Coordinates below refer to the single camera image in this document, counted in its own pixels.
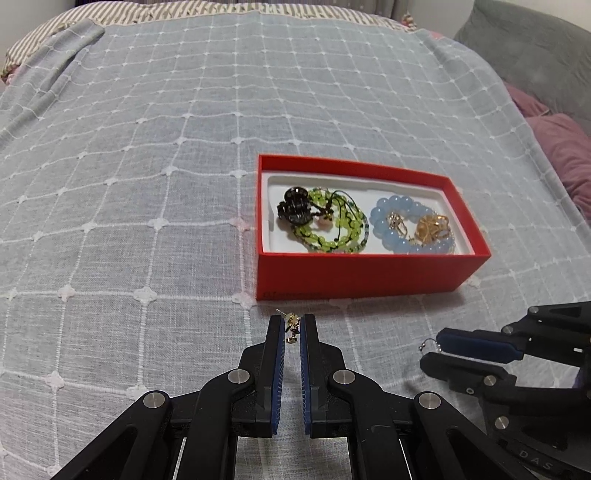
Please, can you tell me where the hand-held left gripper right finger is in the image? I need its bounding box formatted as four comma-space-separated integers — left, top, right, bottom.
300, 315, 536, 480

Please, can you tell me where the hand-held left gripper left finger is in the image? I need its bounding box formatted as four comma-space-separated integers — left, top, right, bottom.
48, 316, 285, 480

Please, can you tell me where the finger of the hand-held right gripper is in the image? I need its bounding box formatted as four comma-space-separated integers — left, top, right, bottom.
420, 352, 515, 398
436, 300, 591, 363

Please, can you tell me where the small gold earring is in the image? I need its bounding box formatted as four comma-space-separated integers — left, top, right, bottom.
276, 309, 303, 344

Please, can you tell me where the red jewelry box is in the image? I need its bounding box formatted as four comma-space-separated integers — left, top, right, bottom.
256, 154, 491, 303

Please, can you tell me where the gold openwork ornament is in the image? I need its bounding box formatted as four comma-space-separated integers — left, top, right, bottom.
413, 213, 451, 244

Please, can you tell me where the light green beaded bracelet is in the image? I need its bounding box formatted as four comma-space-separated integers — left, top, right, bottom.
291, 187, 365, 254

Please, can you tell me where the blue beaded bracelet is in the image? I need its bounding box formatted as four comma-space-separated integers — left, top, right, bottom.
369, 195, 455, 254

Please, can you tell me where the black hair claw clip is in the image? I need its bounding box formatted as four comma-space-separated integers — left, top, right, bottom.
276, 186, 324, 227

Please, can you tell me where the large purple pillow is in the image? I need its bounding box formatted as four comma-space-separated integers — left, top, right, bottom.
526, 113, 591, 213

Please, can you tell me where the blue grid-pattern blanket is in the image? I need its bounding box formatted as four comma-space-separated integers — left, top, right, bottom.
0, 9, 591, 480

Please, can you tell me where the grey sofa cushion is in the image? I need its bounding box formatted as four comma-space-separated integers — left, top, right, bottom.
452, 0, 591, 134

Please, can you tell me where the dark green beaded bracelet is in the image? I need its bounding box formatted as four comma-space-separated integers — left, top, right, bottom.
307, 210, 371, 254

